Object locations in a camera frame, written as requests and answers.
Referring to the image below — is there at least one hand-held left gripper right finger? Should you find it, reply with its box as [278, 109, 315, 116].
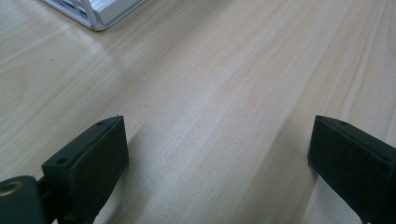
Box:
[307, 115, 396, 224]

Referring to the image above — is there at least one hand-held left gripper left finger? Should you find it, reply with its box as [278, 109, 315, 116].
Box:
[41, 115, 130, 224]

